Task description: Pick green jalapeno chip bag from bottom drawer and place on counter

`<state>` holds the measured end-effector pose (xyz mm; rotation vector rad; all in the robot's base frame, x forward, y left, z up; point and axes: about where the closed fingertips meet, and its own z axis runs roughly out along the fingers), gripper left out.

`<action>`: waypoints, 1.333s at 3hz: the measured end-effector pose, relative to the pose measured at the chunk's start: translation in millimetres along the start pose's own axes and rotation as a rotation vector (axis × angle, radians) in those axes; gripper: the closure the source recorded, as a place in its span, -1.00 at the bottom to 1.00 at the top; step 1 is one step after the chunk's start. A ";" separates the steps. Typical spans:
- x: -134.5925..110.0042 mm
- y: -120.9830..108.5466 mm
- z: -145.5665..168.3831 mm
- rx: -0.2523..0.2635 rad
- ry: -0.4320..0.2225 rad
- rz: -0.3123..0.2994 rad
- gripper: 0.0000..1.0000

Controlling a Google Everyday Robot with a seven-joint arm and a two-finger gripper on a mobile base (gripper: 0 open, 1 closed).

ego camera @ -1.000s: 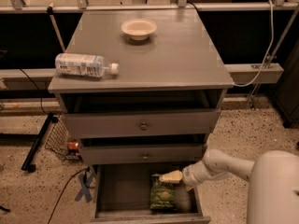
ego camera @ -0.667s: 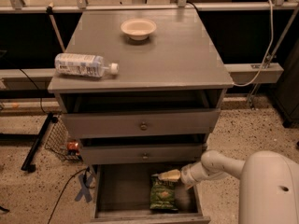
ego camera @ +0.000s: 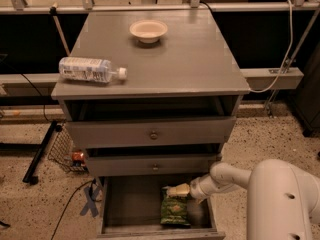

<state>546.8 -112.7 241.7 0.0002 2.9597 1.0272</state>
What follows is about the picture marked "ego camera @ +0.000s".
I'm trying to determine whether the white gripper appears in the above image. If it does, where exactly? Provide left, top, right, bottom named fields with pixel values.
left=166, top=174, right=234, bottom=200

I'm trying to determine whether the green jalapeno chip bag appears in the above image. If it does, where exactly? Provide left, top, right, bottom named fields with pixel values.
left=160, top=186, right=190, bottom=226

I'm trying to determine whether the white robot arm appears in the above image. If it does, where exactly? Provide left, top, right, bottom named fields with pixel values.
left=167, top=159, right=320, bottom=240

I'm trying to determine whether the grey open bottom drawer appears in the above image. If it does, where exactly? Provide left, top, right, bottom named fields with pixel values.
left=96, top=174, right=225, bottom=240

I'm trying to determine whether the grey top drawer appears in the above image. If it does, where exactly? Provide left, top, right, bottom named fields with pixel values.
left=66, top=117, right=236, bottom=149

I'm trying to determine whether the grey middle drawer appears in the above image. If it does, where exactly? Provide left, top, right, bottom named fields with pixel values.
left=86, top=154, right=221, bottom=176

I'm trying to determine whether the grey wooden drawer cabinet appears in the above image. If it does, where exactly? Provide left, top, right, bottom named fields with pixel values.
left=50, top=9, right=251, bottom=240

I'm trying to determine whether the blue tape cross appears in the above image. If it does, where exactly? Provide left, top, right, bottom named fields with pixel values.
left=80, top=187, right=100, bottom=218

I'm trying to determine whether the orange soda can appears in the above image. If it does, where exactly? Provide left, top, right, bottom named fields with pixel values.
left=71, top=151, right=84, bottom=163

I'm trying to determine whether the black metal bar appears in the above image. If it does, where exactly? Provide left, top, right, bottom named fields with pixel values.
left=22, top=120, right=58, bottom=185

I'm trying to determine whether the clear plastic water bottle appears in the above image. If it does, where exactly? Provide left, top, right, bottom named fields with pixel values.
left=59, top=57, right=127, bottom=83

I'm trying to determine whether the white paper bowl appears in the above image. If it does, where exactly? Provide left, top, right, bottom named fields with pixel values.
left=129, top=20, right=168, bottom=44

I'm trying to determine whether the wooden stick black tip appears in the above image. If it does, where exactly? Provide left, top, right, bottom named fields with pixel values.
left=49, top=2, right=70, bottom=56

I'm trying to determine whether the black floor cable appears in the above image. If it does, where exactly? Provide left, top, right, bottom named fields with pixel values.
left=50, top=178, right=98, bottom=240

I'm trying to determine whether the wire mesh basket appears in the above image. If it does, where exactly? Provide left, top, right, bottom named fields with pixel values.
left=47, top=124, right=87, bottom=173

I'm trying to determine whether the black wall cable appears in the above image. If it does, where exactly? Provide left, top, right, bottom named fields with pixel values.
left=0, top=53, right=51, bottom=123

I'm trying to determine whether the white cable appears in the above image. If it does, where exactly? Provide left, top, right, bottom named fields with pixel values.
left=249, top=0, right=294, bottom=94

